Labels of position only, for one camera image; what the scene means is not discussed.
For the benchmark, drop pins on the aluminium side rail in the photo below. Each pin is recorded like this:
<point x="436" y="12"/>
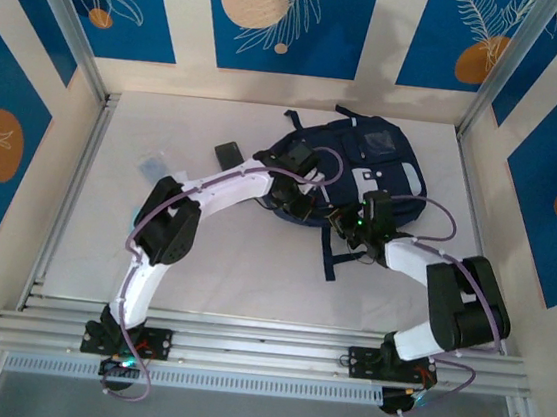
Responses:
<point x="467" y="157"/>
<point x="77" y="185"/>

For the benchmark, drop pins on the clear pouch with blue contents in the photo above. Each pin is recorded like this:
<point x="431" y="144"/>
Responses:
<point x="152" y="168"/>

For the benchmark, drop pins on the navy blue backpack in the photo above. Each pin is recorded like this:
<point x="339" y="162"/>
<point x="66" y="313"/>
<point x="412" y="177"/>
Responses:
<point x="381" y="150"/>

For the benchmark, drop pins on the small black case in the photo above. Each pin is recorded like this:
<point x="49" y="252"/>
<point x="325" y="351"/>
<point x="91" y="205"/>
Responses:
<point x="227" y="155"/>

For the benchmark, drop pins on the black controller board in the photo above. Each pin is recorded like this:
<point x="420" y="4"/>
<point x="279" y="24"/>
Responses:
<point x="114" y="368"/>
<point x="395" y="400"/>

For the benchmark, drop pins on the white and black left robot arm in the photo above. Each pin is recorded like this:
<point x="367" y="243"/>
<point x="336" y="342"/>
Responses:
<point x="231" y="185"/>

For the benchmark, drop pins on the aluminium frame post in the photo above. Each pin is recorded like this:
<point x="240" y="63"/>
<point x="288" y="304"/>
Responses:
<point x="507" y="58"/>
<point x="69" y="13"/>

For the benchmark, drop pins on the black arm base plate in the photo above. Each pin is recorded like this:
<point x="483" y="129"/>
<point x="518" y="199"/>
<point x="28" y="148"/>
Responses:
<point x="362" y="361"/>
<point x="157" y="343"/>

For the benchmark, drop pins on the aluminium table edge rails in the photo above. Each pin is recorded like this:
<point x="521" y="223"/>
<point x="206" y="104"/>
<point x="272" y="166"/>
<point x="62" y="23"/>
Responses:
<point x="262" y="347"/>

